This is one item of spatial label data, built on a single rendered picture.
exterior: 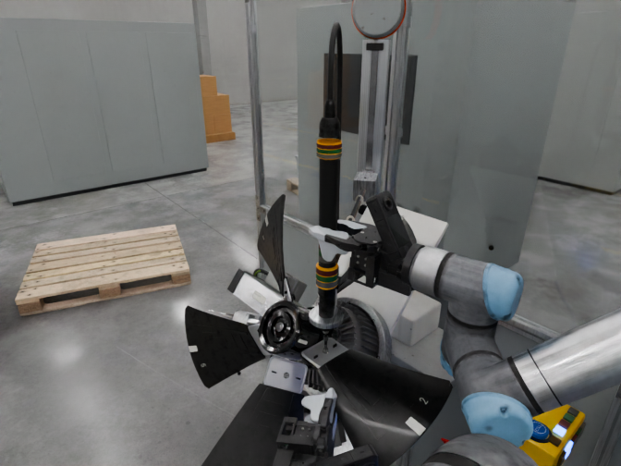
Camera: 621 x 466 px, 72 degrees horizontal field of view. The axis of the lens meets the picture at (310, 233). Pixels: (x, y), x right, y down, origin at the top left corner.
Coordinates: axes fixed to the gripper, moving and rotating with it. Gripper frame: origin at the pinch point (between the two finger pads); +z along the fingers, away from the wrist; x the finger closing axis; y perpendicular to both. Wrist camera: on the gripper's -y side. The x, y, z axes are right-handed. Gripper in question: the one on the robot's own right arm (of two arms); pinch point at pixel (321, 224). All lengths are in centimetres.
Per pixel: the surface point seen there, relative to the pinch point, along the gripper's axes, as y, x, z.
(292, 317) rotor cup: 23.3, -1.2, 6.5
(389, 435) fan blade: 30.4, -9.4, -22.5
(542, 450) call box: 40, 14, -44
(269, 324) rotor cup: 26.0, -3.5, 11.4
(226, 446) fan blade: 47, -20, 9
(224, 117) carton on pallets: 107, 520, 639
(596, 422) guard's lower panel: 68, 62, -53
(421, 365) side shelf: 61, 46, -6
